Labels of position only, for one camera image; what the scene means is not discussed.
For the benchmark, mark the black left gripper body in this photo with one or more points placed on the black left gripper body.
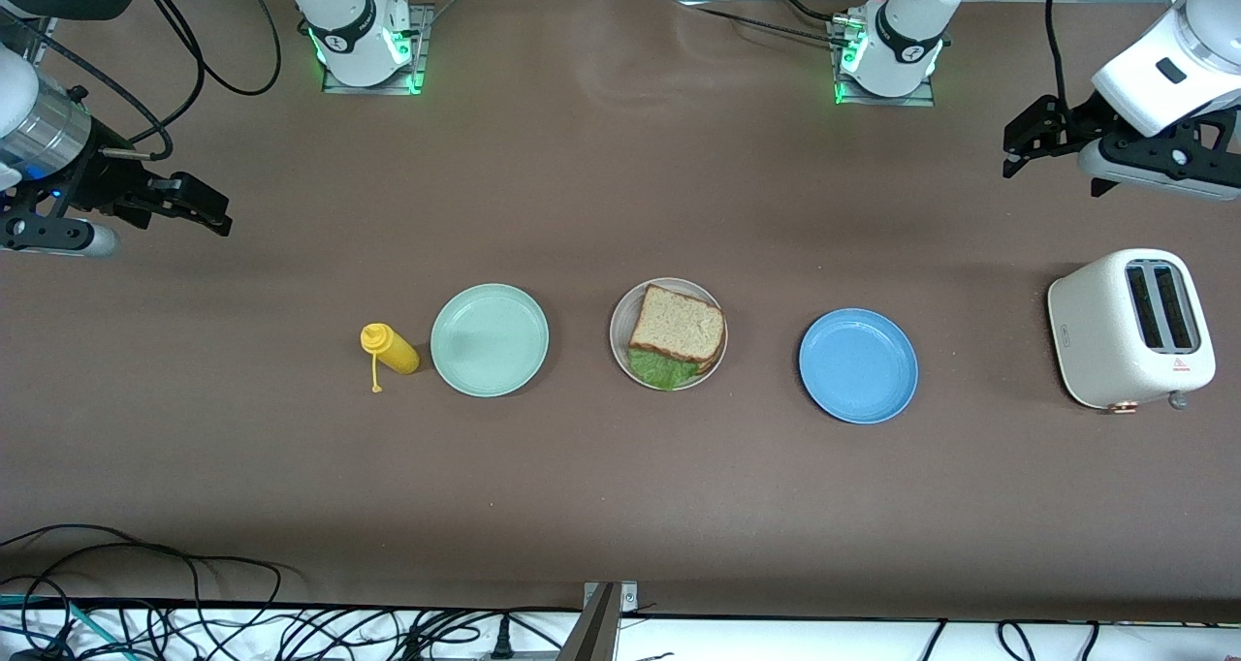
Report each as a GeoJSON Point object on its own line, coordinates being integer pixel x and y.
{"type": "Point", "coordinates": [1074, 121]}

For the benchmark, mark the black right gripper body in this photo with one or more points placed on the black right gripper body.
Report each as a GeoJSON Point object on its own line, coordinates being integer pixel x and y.
{"type": "Point", "coordinates": [105, 182]}

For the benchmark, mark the yellow squeeze bottle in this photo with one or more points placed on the yellow squeeze bottle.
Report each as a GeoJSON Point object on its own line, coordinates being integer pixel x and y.
{"type": "Point", "coordinates": [393, 349]}

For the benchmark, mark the brown bread slice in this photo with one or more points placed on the brown bread slice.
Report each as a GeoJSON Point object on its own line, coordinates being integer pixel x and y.
{"type": "Point", "coordinates": [679, 324]}
{"type": "Point", "coordinates": [715, 361]}

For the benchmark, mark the green lettuce leaf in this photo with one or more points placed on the green lettuce leaf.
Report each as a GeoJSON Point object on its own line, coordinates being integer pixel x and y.
{"type": "Point", "coordinates": [664, 368]}

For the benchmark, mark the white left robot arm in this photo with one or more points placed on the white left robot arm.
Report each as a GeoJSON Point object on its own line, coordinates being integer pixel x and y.
{"type": "Point", "coordinates": [1173, 70]}

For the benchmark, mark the blue plate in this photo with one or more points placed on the blue plate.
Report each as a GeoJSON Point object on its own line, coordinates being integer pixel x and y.
{"type": "Point", "coordinates": [858, 365]}

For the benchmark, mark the mint green plate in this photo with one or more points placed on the mint green plate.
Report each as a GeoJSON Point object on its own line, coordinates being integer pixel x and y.
{"type": "Point", "coordinates": [490, 341]}

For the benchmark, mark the beige plate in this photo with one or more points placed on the beige plate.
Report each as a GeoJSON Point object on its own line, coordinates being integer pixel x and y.
{"type": "Point", "coordinates": [620, 327]}

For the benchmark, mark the white toaster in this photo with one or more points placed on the white toaster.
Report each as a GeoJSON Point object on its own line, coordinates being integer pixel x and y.
{"type": "Point", "coordinates": [1096, 331]}

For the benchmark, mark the brown table cover sheet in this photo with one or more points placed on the brown table cover sheet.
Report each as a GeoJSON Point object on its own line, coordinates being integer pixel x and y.
{"type": "Point", "coordinates": [620, 506]}

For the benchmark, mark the black power plug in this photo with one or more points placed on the black power plug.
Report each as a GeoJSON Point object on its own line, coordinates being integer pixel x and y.
{"type": "Point", "coordinates": [502, 642]}

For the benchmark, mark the white lower shelf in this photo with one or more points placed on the white lower shelf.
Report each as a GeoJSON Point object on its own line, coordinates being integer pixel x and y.
{"type": "Point", "coordinates": [776, 644]}

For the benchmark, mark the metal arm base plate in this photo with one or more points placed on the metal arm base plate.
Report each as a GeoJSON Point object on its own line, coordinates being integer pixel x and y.
{"type": "Point", "coordinates": [921, 101]}
{"type": "Point", "coordinates": [419, 60]}

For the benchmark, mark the aluminium frame rail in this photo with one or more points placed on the aluminium frame rail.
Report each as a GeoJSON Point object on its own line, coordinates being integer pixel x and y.
{"type": "Point", "coordinates": [41, 41]}

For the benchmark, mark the grey metal post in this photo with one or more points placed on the grey metal post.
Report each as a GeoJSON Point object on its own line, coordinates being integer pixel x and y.
{"type": "Point", "coordinates": [596, 632]}

